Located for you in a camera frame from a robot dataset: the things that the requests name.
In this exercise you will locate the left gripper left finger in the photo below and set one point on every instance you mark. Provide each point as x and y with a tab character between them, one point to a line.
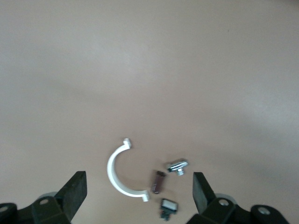
70	198

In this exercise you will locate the brown terminal block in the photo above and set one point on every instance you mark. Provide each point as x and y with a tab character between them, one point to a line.
157	183

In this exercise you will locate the white-capped black switch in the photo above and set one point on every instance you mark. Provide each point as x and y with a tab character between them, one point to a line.
169	205

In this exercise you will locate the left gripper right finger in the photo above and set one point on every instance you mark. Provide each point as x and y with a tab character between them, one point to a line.
205	203

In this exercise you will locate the white semicircular clamp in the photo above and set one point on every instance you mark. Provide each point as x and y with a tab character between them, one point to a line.
112	172

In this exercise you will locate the small metal fitting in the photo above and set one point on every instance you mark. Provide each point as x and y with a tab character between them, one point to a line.
176	165

